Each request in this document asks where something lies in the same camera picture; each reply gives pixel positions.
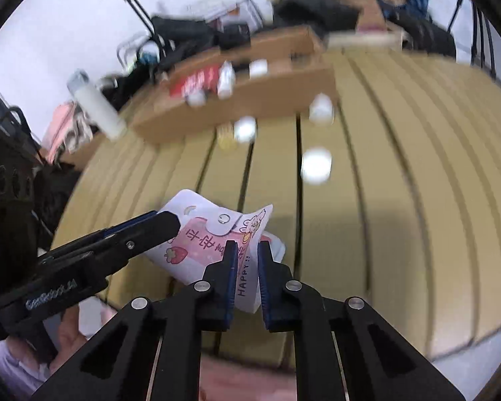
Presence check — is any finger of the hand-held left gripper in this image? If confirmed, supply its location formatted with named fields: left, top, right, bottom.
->
left=46, top=210, right=160, bottom=258
left=37, top=212, right=181, bottom=280

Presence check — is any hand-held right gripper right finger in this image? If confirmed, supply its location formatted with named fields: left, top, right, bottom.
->
left=257, top=241, right=466, bottom=401

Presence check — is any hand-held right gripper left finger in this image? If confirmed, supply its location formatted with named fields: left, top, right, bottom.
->
left=31, top=240, right=239, bottom=401

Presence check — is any pink and white pouch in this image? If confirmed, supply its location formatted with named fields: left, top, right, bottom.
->
left=144, top=189, right=287, bottom=314

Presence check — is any red cardboard box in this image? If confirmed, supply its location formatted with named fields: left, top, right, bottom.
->
left=169, top=66, right=224, bottom=99

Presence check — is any shallow cardboard tray box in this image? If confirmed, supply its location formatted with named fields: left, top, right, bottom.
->
left=131, top=25, right=339, bottom=146

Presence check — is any person's left forearm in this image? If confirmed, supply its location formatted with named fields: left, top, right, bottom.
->
left=0, top=336, right=53, bottom=399

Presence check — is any person's left hand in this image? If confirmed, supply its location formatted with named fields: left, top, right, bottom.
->
left=49, top=306, right=92, bottom=373

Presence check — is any white thermos bottle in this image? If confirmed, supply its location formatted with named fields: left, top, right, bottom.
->
left=67, top=69, right=128, bottom=140

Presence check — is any small yellowish jar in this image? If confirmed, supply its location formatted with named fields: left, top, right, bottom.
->
left=216, top=123, right=236, bottom=150

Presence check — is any small white jar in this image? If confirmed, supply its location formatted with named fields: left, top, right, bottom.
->
left=234, top=117, right=257, bottom=143
left=301, top=147, right=332, bottom=184
left=308, top=94, right=334, bottom=125

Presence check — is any white metal rack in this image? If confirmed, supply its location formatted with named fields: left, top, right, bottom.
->
left=117, top=31, right=151, bottom=72

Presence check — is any printed flat carton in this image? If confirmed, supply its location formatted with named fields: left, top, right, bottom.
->
left=188, top=0, right=264, bottom=30

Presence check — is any black tripod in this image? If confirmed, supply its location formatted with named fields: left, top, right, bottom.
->
left=445, top=0, right=497, bottom=80

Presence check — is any black trolley handle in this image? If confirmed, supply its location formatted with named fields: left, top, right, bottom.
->
left=105, top=0, right=168, bottom=57

